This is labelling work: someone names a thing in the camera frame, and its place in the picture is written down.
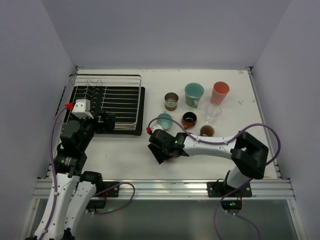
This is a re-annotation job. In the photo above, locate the left black controller box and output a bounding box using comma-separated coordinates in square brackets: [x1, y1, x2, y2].
[86, 199, 107, 212]

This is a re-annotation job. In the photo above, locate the black cup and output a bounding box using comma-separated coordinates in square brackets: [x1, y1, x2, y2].
[200, 125, 215, 137]

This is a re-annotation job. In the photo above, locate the large green mug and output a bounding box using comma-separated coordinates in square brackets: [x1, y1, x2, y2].
[184, 82, 205, 108]

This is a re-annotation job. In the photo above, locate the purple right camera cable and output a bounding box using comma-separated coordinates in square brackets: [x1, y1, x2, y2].
[145, 118, 281, 166]

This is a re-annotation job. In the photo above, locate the metal wire dish rack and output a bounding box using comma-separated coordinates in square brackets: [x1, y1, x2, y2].
[69, 73, 145, 132]

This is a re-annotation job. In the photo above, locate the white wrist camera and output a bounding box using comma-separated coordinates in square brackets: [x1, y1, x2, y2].
[71, 99, 94, 119]
[151, 124, 164, 132]

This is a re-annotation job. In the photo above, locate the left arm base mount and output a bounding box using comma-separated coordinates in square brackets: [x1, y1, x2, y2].
[94, 181, 119, 199]

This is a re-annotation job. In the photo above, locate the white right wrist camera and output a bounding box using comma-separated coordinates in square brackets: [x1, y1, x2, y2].
[151, 124, 164, 132]

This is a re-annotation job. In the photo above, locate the right black controller box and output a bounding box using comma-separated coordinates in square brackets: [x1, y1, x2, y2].
[221, 200, 243, 214]

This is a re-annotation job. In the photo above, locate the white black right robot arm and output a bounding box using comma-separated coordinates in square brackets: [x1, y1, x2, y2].
[148, 129, 269, 189]

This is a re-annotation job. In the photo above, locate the orange white-ringed cup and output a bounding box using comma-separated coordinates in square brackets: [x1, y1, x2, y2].
[181, 111, 198, 130]

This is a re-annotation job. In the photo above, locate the pink plastic cup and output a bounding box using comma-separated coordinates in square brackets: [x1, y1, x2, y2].
[210, 81, 230, 105]

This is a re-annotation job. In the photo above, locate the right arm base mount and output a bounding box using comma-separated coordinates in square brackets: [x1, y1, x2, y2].
[206, 176, 253, 198]

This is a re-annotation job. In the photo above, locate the purple camera cable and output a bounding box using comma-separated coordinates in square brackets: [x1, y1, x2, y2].
[41, 103, 75, 235]
[145, 118, 281, 166]

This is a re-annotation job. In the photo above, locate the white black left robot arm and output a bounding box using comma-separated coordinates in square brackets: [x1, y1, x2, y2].
[30, 111, 116, 240]

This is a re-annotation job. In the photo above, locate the black drip tray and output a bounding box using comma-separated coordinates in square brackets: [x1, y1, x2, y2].
[70, 85, 145, 136]

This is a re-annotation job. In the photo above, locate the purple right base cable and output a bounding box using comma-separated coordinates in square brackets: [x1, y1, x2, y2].
[212, 184, 262, 240]

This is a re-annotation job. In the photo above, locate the black controller box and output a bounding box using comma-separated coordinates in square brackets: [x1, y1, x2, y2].
[221, 200, 243, 214]
[86, 199, 107, 212]

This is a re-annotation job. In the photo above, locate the aluminium rail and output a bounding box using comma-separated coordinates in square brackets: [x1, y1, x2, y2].
[246, 66, 285, 180]
[33, 178, 293, 201]

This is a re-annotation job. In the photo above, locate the aluminium front rail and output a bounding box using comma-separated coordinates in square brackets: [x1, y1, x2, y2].
[33, 178, 293, 201]

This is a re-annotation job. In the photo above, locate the small green cup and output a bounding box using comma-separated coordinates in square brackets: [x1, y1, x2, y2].
[156, 111, 173, 131]

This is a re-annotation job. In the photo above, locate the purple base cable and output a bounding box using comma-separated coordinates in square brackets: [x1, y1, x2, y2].
[212, 184, 262, 240]
[86, 181, 136, 216]

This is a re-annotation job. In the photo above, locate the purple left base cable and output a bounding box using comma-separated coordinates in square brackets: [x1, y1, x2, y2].
[86, 181, 136, 216]

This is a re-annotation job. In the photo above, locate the aluminium right side rail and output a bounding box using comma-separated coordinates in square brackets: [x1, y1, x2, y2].
[246, 66, 285, 180]

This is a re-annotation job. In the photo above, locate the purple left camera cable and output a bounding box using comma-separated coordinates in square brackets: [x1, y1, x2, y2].
[41, 103, 75, 235]

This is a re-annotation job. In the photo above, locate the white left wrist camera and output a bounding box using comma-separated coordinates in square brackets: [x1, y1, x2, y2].
[71, 99, 94, 119]

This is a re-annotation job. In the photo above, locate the clear glass cup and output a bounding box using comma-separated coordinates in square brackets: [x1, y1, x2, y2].
[204, 103, 222, 124]

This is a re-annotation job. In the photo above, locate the white brown cup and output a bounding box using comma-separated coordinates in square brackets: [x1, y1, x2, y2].
[164, 92, 179, 111]

